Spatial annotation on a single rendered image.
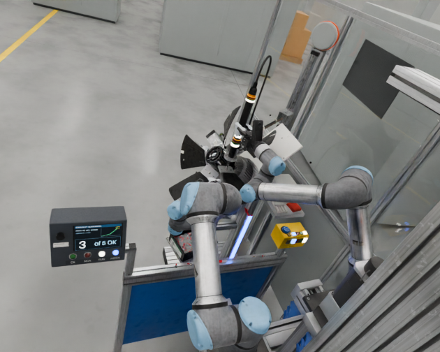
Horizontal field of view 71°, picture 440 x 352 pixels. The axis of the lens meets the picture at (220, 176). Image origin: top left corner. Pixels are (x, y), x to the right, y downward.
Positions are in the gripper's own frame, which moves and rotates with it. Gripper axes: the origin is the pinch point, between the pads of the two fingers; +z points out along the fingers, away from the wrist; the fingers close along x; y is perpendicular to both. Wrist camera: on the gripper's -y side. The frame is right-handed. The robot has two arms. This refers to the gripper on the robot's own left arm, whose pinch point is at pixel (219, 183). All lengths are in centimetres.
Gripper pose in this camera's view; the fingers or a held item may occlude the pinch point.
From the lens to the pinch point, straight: 162.0
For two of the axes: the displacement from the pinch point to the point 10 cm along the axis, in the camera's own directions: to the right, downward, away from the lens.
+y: -8.2, -4.2, 3.8
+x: -1.7, 8.2, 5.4
